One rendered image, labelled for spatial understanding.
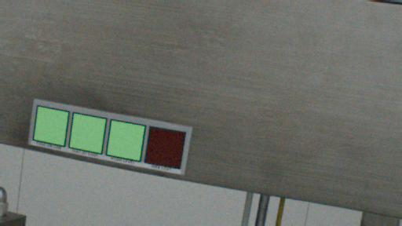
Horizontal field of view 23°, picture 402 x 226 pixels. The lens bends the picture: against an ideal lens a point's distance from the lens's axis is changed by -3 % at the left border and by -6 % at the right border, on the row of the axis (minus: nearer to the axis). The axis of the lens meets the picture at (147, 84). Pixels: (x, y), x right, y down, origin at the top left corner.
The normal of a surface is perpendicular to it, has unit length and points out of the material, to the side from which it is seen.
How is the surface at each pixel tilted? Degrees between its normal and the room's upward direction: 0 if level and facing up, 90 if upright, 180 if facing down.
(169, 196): 90
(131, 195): 90
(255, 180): 90
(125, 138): 90
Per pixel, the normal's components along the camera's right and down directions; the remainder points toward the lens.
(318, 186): -0.31, 0.00
